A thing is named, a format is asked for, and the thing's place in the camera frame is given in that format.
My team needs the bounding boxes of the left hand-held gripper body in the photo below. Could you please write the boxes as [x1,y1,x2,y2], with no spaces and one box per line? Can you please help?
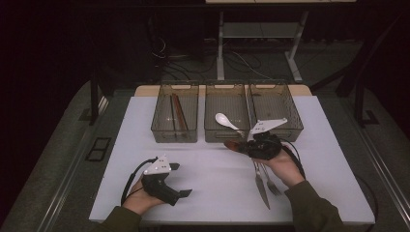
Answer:
[140,154,181,207]

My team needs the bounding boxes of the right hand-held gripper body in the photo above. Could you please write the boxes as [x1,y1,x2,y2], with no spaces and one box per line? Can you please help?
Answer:
[247,117,288,161]

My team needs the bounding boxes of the white ceramic spoon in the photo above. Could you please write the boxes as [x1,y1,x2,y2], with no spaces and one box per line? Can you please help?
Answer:
[215,112,246,136]

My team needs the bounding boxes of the silver table knife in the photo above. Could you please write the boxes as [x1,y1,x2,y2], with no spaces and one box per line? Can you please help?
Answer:
[253,160,271,211]

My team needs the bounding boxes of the black chopstick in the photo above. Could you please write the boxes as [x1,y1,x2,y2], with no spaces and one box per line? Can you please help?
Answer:
[170,95,178,140]
[169,95,177,140]

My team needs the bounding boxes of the silver fork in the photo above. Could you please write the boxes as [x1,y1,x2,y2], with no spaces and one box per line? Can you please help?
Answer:
[260,162,282,197]

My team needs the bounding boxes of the clear smoky plastic bin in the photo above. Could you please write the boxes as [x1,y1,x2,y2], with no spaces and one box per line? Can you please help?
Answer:
[203,80,251,144]
[150,80,200,144]
[248,80,305,143]

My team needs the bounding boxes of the red-brown chopstick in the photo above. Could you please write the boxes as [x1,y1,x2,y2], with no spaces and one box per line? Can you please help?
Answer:
[172,93,188,131]
[173,93,190,131]

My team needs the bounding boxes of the person's left hand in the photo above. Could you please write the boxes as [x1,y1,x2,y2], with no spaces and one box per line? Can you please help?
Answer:
[122,176,165,217]

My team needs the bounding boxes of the person's right hand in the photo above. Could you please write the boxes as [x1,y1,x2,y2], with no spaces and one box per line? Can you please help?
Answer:
[254,146,306,189]

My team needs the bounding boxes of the white table mat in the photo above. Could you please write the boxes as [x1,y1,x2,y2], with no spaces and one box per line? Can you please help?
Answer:
[89,95,376,225]

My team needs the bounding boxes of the black metal stand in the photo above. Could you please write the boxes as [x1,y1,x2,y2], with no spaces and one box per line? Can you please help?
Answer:
[89,71,114,126]
[310,14,410,129]

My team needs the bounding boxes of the left hand-held gripper black cable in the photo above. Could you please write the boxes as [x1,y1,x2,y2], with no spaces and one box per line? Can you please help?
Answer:
[120,157,158,206]

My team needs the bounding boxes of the hand-held gripper black cable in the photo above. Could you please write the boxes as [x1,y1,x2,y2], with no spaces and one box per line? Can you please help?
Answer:
[120,157,158,206]
[278,138,308,180]

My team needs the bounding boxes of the right hand-held gripper black cable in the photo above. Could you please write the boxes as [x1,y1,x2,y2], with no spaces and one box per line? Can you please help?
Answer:
[278,138,308,180]

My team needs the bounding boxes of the white floor cable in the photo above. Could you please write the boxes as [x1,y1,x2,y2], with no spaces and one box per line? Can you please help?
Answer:
[230,51,274,81]

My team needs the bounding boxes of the black floor cable bundle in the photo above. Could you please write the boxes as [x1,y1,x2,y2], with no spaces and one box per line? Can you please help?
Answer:
[151,37,220,81]

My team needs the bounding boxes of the white metal desk frame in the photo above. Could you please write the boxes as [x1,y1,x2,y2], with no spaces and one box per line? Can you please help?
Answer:
[206,0,357,83]

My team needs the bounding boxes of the thin black cable loop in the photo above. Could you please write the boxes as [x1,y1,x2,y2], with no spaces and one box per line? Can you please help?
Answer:
[353,174,380,226]

